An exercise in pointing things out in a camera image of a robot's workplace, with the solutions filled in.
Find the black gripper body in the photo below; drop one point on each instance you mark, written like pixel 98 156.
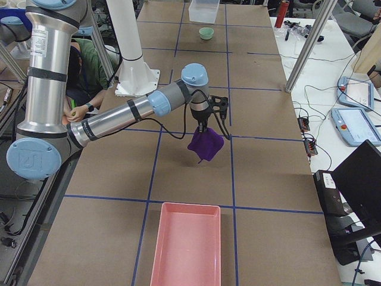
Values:
pixel 200 115

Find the purple microfiber cloth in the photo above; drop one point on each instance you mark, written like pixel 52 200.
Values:
pixel 206 144

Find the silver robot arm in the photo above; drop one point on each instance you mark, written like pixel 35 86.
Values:
pixel 43 142

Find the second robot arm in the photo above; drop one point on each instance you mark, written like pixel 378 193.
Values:
pixel 13 30

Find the black desktop computer box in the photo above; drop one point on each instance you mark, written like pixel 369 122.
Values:
pixel 329 196

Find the green ceramic bowl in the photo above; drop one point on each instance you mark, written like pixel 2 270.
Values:
pixel 206 33

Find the upper orange connector board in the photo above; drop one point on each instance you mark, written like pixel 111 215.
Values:
pixel 303 120

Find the orange connector board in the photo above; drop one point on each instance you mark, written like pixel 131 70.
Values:
pixel 310 144
pixel 303 120

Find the clear plastic bin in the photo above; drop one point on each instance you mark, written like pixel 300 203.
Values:
pixel 203 11

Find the lower orange connector board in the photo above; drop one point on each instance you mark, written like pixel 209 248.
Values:
pixel 310 144

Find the person in green shirt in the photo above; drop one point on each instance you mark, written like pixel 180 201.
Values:
pixel 87 83

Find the pink plastic tray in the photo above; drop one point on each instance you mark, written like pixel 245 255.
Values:
pixel 188 248

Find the white side table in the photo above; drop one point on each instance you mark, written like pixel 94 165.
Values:
pixel 315 93

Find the red cylinder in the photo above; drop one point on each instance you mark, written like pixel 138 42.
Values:
pixel 283 8

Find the lower teach pendant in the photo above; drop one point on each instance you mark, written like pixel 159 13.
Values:
pixel 355 126

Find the teach pendant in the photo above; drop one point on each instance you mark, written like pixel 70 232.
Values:
pixel 355 126
pixel 355 93

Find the upper teach pendant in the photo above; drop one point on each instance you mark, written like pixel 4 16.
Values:
pixel 355 93

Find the black monitor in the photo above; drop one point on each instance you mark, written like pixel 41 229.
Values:
pixel 358 179

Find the grey office chair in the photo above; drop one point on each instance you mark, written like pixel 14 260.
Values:
pixel 355 26

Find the black monitor stand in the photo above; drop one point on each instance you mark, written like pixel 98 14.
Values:
pixel 349 240

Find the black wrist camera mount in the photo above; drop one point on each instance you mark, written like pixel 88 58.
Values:
pixel 222 104

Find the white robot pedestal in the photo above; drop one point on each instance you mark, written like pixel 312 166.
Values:
pixel 135 77

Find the aluminium frame post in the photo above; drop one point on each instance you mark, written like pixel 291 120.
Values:
pixel 309 44

